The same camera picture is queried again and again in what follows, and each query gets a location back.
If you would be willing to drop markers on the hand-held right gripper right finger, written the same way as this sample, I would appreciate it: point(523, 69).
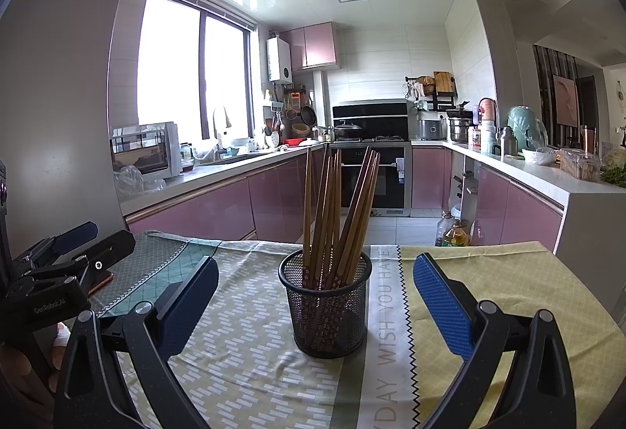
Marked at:
point(440, 307)

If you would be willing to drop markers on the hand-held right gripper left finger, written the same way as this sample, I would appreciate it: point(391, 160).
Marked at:
point(190, 302)

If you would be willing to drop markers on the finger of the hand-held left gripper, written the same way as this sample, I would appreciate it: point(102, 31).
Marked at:
point(107, 250)
point(73, 233)

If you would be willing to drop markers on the black mesh utensil holder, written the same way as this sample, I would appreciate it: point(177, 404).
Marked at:
point(325, 316)

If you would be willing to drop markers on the bunch of wooden chopsticks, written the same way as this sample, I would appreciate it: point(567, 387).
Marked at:
point(307, 204)

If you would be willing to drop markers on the person's left hand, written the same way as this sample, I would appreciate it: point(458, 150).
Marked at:
point(12, 375)

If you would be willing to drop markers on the clear plastic bag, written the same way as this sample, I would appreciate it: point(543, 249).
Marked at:
point(134, 184)

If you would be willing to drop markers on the yellow cooking oil bottle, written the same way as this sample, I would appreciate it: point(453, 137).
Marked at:
point(457, 236)

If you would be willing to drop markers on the clear plastic bottle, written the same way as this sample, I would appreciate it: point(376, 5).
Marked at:
point(442, 228)

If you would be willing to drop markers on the patterned green yellow tablecloth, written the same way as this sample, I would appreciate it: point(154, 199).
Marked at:
point(254, 360)

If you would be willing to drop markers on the pink kitchen base cabinets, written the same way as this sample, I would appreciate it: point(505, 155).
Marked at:
point(220, 209)

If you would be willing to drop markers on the white toaster oven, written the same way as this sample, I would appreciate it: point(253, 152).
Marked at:
point(146, 150)

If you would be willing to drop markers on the grey refrigerator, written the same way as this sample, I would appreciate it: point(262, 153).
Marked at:
point(63, 91)

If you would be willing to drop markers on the black built-in oven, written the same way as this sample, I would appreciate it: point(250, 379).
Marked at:
point(371, 179)

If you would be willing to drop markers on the hanging white towel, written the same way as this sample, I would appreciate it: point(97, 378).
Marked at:
point(221, 123)

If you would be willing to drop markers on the steel flask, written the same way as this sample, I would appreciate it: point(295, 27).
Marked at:
point(507, 143)

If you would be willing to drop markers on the steel steamer pot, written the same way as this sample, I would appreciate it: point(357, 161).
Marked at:
point(459, 128)

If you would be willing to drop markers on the silver rice cooker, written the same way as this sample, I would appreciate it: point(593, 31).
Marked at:
point(433, 127)

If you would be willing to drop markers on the kitchen window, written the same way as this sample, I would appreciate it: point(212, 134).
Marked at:
point(171, 67)

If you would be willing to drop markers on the pale green domed appliance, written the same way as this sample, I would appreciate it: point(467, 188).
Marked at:
point(525, 128)

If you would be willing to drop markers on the black wok with lid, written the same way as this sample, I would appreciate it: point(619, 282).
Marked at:
point(348, 131)

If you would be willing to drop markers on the clear plastic food container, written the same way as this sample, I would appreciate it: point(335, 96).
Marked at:
point(579, 165)

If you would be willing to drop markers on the pink thermos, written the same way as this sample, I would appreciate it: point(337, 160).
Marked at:
point(487, 110)

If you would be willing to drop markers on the black range hood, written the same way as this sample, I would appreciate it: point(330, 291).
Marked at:
point(371, 113)

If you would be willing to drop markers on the green leafy vegetables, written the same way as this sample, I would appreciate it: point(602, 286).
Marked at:
point(614, 176)

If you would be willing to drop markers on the hanging black frying pan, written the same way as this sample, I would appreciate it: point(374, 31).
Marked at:
point(307, 116)

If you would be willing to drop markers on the steel cup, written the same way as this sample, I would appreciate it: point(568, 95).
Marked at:
point(589, 140)

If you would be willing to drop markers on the wooden cutting board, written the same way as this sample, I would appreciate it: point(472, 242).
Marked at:
point(444, 83)

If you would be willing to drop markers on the white water heater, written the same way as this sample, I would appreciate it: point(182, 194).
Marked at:
point(279, 60)

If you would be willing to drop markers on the framed wall picture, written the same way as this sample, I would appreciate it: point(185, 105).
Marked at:
point(566, 100)

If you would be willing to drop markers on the pink wall cabinet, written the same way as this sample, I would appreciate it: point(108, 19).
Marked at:
point(313, 45)

